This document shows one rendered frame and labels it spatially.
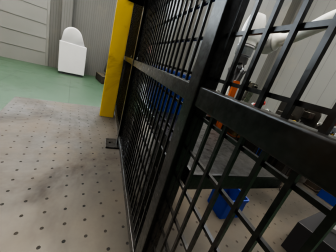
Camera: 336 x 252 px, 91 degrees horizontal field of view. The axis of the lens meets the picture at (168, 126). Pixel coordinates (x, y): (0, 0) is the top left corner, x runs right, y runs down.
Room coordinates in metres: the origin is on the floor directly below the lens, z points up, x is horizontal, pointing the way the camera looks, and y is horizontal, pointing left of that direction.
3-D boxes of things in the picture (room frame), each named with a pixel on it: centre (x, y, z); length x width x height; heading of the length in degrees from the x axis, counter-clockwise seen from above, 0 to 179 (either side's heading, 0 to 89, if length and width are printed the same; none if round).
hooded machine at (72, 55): (5.85, 3.86, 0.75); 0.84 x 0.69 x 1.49; 123
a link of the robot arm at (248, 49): (1.03, -0.28, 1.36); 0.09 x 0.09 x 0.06
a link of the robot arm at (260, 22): (1.04, -0.29, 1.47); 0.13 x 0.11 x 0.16; 130
